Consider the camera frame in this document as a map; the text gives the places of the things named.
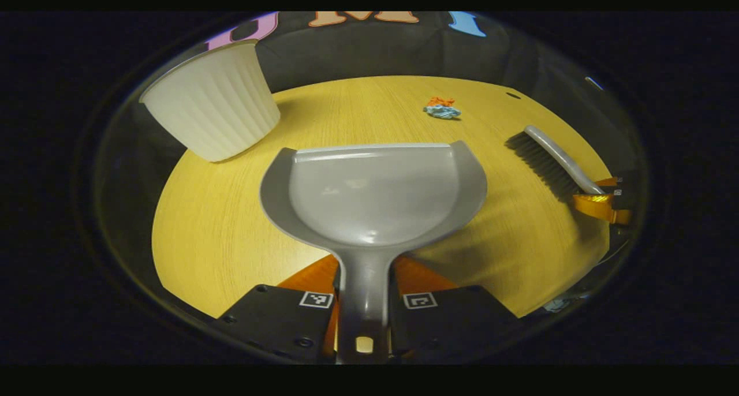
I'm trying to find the grey plastic dustpan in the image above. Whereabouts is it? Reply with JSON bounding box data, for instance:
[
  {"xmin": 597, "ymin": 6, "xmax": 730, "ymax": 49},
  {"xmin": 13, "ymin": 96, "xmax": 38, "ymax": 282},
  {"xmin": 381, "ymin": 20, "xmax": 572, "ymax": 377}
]
[{"xmin": 259, "ymin": 140, "xmax": 488, "ymax": 365}]

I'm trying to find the small grey broom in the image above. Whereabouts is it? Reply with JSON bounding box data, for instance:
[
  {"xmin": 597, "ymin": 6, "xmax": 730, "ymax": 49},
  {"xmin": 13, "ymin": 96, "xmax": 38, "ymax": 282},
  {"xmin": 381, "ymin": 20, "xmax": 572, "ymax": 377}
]
[{"xmin": 505, "ymin": 125, "xmax": 606, "ymax": 203}]

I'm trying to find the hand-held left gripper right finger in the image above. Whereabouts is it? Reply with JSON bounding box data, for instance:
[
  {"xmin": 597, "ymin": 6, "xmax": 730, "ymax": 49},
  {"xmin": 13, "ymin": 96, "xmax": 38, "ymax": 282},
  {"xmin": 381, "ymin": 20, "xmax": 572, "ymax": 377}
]
[{"xmin": 390, "ymin": 255, "xmax": 520, "ymax": 365}]

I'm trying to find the white ribbed garbage bin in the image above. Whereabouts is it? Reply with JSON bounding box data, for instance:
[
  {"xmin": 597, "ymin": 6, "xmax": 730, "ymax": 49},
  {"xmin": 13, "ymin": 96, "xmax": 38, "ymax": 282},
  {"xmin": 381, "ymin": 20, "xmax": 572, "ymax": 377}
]
[{"xmin": 139, "ymin": 38, "xmax": 282, "ymax": 163}]

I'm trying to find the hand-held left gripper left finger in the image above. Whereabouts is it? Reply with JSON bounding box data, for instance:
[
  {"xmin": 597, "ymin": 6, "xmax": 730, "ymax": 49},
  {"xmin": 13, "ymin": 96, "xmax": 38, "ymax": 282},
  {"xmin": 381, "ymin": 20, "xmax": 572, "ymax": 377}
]
[{"xmin": 211, "ymin": 255, "xmax": 341, "ymax": 365}]

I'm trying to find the blue paper scrap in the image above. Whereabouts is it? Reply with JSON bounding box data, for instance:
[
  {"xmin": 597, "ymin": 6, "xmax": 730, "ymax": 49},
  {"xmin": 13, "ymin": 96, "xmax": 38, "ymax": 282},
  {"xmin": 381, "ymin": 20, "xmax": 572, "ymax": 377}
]
[{"xmin": 423, "ymin": 104, "xmax": 462, "ymax": 120}]

